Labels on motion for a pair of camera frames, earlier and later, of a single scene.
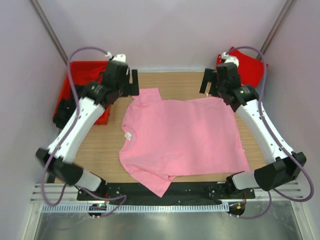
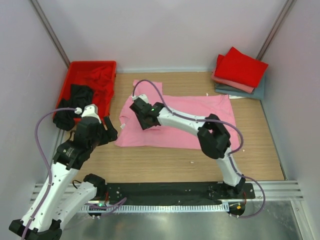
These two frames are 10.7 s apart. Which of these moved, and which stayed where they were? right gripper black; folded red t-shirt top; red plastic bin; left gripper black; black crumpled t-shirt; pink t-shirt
Moved: right gripper black; left gripper black; pink t-shirt
Stayed: black crumpled t-shirt; folded red t-shirt top; red plastic bin
